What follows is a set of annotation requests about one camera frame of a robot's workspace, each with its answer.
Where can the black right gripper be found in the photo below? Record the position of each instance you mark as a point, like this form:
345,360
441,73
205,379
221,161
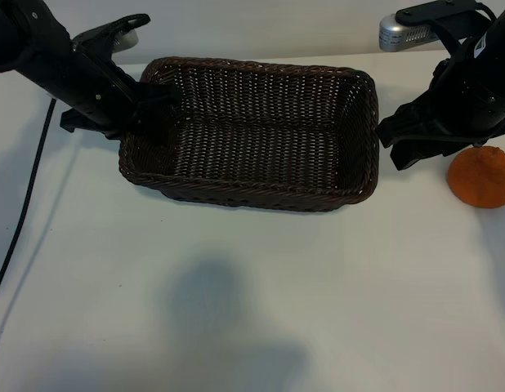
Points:
461,108

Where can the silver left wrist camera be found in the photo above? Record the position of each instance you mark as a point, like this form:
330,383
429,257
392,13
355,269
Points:
128,38

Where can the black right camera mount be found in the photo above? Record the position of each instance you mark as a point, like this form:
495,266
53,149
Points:
440,10

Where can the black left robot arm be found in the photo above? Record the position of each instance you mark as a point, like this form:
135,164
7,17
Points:
15,32

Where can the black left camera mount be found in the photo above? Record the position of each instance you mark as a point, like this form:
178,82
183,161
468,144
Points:
97,34

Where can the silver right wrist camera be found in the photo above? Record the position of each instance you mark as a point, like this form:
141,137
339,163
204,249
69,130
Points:
393,32

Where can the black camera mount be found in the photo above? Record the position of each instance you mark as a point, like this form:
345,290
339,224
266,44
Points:
97,34
440,10

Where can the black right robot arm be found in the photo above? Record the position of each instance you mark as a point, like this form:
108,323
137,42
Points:
501,24

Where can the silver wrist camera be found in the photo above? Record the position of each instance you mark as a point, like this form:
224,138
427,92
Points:
128,38
393,32

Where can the bumpy orange fruit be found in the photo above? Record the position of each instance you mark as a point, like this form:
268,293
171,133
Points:
481,181

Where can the dark brown wicker basket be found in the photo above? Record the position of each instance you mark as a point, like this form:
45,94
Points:
256,134

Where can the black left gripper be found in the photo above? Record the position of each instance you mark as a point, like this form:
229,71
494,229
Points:
97,94

